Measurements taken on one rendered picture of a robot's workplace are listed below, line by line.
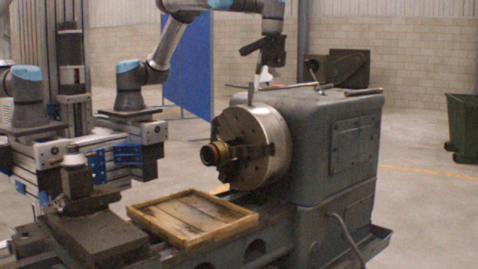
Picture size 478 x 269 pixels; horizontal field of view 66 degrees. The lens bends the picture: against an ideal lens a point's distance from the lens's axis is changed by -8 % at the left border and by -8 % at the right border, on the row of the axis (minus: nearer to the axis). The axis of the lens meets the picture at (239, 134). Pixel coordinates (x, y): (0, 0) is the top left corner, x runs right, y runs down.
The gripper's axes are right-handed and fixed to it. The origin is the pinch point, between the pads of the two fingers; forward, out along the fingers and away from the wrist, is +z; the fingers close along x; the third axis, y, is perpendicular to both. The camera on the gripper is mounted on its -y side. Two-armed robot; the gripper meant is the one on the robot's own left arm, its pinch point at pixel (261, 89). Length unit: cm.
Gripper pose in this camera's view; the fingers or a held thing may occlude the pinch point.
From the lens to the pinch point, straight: 142.4
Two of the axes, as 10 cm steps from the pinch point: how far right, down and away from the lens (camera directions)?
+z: -0.7, 9.6, 2.8
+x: 3.3, -2.4, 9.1
